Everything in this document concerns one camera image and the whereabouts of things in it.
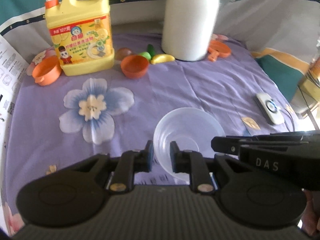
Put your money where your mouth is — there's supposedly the clear plastic bowl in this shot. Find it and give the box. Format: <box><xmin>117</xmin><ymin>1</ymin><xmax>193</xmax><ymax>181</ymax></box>
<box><xmin>153</xmin><ymin>107</ymin><xmax>226</xmax><ymax>183</ymax></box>

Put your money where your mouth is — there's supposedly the orange plastic bowl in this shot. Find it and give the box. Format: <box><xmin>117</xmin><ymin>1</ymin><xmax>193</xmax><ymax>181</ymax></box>
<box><xmin>120</xmin><ymin>55</ymin><xmax>149</xmax><ymax>79</ymax></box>

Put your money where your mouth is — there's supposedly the person's right hand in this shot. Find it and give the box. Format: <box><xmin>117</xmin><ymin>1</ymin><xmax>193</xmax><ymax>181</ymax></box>
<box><xmin>301</xmin><ymin>189</ymin><xmax>319</xmax><ymax>236</ymax></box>

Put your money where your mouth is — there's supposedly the white remote device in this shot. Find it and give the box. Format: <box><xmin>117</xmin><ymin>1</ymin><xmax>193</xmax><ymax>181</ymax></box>
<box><xmin>255</xmin><ymin>93</ymin><xmax>285</xmax><ymax>125</ymax></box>

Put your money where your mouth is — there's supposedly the purple floral tablecloth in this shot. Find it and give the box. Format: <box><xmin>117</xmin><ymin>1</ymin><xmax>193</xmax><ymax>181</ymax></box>
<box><xmin>3</xmin><ymin>39</ymin><xmax>298</xmax><ymax>235</ymax></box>

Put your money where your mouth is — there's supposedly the teal striped pillow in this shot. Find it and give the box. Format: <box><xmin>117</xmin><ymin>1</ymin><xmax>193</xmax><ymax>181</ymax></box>
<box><xmin>251</xmin><ymin>48</ymin><xmax>310</xmax><ymax>102</ymax></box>

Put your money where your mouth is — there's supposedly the yellow toy banana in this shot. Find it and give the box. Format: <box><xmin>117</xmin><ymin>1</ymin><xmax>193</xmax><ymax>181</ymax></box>
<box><xmin>150</xmin><ymin>54</ymin><xmax>175</xmax><ymax>64</ymax></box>

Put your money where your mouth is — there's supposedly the light green toy vegetable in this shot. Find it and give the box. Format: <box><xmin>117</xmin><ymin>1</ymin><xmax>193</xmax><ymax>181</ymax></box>
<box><xmin>139</xmin><ymin>51</ymin><xmax>152</xmax><ymax>61</ymax></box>

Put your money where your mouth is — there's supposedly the orange toy frying pan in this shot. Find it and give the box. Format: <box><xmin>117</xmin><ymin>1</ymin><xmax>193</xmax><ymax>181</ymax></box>
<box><xmin>208</xmin><ymin>40</ymin><xmax>232</xmax><ymax>62</ymax></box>

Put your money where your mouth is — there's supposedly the dark green toy cucumber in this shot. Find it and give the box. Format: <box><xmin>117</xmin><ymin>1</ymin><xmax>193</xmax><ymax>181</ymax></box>
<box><xmin>147</xmin><ymin>44</ymin><xmax>156</xmax><ymax>57</ymax></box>

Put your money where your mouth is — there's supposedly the brown toy egg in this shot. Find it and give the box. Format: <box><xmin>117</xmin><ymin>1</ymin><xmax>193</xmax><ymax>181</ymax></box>
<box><xmin>114</xmin><ymin>47</ymin><xmax>133</xmax><ymax>61</ymax></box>

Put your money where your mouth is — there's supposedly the small orange toy pot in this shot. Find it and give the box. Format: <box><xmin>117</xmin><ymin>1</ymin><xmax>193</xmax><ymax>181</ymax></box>
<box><xmin>32</xmin><ymin>56</ymin><xmax>62</xmax><ymax>86</ymax></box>

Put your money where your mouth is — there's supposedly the white cylindrical container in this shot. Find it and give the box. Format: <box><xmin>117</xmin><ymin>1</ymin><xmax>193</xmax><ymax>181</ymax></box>
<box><xmin>162</xmin><ymin>0</ymin><xmax>220</xmax><ymax>62</ymax></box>

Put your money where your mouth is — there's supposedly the white instruction sheet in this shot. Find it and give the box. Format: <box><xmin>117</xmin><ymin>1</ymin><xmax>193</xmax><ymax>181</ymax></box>
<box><xmin>0</xmin><ymin>36</ymin><xmax>28</xmax><ymax>124</ymax></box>

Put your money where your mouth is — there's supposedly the yellow dish soap jug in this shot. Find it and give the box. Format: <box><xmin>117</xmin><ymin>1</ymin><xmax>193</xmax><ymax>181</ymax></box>
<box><xmin>44</xmin><ymin>0</ymin><xmax>114</xmax><ymax>76</ymax></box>

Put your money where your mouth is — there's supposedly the black cable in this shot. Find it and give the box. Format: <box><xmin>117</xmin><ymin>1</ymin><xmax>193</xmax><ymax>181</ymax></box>
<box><xmin>281</xmin><ymin>107</ymin><xmax>296</xmax><ymax>132</ymax></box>

